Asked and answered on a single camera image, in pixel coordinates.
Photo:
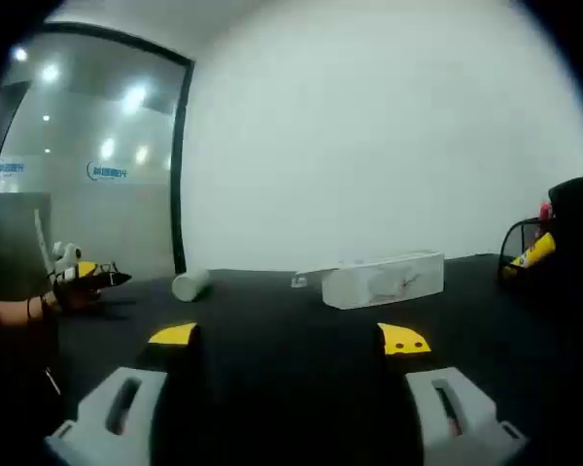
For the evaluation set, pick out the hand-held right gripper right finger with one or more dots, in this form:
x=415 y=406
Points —
x=471 y=417

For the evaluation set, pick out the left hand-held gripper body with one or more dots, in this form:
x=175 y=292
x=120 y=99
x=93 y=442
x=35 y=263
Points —
x=67 y=255

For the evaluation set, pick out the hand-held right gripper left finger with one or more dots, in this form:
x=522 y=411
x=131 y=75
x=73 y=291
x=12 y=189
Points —
x=102 y=412

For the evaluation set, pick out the white cardboard box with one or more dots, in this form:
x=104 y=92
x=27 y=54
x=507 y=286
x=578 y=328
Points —
x=384 y=284

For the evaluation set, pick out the small white cup part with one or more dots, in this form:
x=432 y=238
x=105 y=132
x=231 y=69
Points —
x=298 y=281

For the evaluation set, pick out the person's left hand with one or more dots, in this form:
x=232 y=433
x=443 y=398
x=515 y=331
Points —
x=70 y=298

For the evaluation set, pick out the black framed glass partition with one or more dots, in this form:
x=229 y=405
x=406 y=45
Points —
x=102 y=218

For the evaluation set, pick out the person's light shirt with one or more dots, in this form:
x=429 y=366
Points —
x=10 y=252

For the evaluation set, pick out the black wristband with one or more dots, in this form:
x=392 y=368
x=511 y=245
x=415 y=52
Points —
x=35 y=307

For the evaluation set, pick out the yellow spray can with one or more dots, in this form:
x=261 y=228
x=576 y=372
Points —
x=534 y=252

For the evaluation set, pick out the black mesh basket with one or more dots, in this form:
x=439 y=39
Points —
x=507 y=242

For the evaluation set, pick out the black table cloth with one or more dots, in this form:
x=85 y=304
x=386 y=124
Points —
x=291 y=310

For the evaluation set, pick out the small red object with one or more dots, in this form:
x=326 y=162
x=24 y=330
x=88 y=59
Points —
x=545 y=211

